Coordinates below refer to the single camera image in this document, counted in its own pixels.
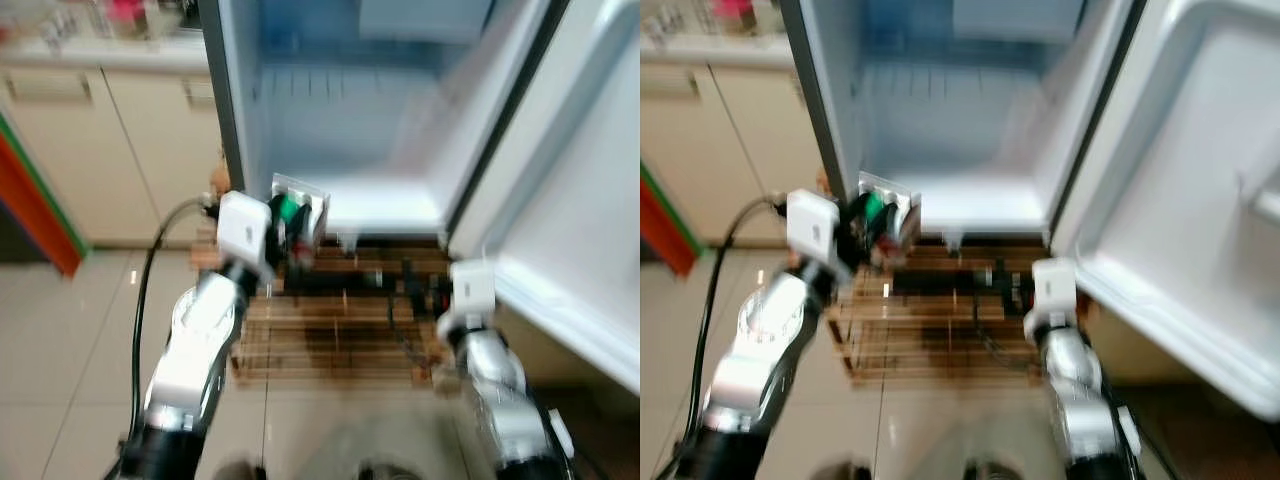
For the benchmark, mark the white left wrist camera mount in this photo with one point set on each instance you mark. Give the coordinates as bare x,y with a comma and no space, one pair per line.
813,228
243,232

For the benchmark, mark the pink lid plastic container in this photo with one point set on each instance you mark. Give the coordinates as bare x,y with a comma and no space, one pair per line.
735,12
125,15

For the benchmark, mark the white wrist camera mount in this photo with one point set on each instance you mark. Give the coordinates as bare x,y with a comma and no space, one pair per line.
813,228
243,232
473,290
1054,290

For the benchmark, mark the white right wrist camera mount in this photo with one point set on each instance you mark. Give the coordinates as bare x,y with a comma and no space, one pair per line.
473,290
1054,290

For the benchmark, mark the dark robot right foot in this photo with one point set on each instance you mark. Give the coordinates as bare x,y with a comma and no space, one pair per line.
378,472
985,472

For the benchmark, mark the dark robot left foot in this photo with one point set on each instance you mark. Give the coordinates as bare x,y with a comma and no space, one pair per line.
842,471

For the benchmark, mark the stack of coloured boards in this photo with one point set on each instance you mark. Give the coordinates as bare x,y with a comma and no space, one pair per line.
662,225
35,200

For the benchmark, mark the grey mini fridge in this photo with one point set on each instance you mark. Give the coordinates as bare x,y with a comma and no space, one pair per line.
340,120
930,120

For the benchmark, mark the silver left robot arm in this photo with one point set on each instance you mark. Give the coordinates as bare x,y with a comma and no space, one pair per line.
195,350
760,350

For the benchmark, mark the beige kitchen cabinet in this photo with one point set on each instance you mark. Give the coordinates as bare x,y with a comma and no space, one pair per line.
130,160
740,160

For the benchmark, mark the wooden slatted rack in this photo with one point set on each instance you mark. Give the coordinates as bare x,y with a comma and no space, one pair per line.
330,320
930,320

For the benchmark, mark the pale fridge freezer flap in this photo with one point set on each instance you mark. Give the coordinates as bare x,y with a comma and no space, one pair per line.
425,18
1015,18

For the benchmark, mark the dark robot foot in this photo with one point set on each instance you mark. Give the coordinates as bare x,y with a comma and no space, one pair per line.
378,472
842,471
985,472

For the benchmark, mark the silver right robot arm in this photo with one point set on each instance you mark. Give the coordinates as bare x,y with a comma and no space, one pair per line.
1080,390
495,390

